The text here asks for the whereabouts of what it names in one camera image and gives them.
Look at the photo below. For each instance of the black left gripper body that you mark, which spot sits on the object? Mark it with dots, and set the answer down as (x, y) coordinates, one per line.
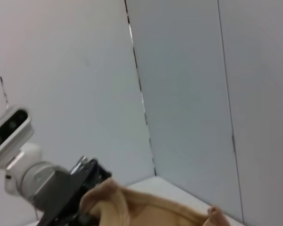
(59, 200)

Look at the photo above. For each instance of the khaki canvas food bag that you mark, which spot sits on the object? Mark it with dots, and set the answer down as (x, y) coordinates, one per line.
(143, 212)

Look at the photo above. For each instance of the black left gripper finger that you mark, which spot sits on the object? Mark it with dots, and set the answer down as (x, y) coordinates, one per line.
(99, 174)
(88, 220)

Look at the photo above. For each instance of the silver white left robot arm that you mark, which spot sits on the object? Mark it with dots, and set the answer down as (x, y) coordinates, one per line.
(37, 176)

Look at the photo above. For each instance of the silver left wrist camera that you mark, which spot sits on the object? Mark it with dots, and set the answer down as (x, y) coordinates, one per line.
(9, 131)

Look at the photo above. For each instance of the silver camera mount bracket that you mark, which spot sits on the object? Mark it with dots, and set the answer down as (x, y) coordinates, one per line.
(15, 160)

